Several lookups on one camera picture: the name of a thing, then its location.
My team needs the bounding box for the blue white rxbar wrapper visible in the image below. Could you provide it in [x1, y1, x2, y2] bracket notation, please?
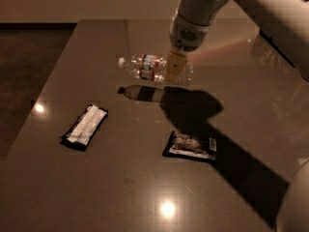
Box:
[61, 104, 108, 152]

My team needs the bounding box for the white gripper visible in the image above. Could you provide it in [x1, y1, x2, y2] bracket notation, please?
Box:
[164, 11, 211, 82]

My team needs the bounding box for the clear plastic water bottle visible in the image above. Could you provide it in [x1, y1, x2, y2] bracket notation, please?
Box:
[118, 54, 193, 86]

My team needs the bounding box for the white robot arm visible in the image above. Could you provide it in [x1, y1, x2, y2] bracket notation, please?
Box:
[170, 0, 309, 78]

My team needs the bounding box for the black snack bar wrapper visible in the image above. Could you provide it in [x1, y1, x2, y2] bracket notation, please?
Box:
[162, 130, 217, 161]

